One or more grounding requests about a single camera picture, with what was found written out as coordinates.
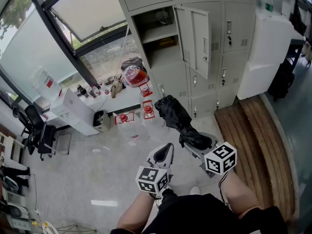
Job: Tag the black bag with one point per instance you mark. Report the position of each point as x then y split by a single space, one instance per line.
281 82

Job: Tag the black flask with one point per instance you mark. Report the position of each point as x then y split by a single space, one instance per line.
82 91

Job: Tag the person's right forearm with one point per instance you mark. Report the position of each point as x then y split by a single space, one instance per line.
240 194

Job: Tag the clear bottle green label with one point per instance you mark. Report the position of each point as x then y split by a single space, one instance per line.
269 5

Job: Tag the white shelf unit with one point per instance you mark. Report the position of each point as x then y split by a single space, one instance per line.
9 145

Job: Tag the white cardboard box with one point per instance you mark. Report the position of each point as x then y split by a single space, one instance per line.
73 111

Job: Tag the black office chair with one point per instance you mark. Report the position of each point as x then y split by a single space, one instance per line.
36 130

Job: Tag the dark backpack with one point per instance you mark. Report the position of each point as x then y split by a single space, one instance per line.
132 62

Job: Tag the white window ledge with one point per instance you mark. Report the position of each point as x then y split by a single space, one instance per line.
122 101

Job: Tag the beige cloth bag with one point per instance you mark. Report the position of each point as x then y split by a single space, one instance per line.
117 88

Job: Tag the person's right white shoe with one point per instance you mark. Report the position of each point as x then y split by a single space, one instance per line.
194 190

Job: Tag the black window frame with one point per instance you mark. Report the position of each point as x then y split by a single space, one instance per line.
64 41

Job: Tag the person's left forearm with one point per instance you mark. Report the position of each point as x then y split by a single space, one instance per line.
135 211

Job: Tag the grey metal stool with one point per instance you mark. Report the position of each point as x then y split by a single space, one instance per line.
64 152

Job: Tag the small bottle red cap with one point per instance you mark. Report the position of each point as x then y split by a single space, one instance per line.
97 91

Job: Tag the yellow packet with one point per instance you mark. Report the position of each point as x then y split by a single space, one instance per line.
167 42

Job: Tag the black umbrella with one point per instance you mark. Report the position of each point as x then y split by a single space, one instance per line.
175 113

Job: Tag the clear plastic bottle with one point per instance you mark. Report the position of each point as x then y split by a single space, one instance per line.
162 16

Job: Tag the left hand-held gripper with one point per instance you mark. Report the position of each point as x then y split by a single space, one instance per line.
152 179

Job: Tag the clear water jug red cap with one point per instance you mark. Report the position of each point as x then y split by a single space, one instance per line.
145 91
132 130
152 123

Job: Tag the small bottle red label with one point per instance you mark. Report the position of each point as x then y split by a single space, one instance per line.
106 91

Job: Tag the person's black clothing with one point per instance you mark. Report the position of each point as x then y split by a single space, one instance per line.
195 216

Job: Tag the dark drink cup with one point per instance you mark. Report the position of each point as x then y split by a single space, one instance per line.
92 92

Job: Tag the grey metal locker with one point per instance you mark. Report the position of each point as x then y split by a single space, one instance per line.
170 79

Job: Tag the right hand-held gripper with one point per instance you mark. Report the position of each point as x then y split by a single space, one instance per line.
220 158

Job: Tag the white fan appliance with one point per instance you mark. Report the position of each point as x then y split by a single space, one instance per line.
14 211

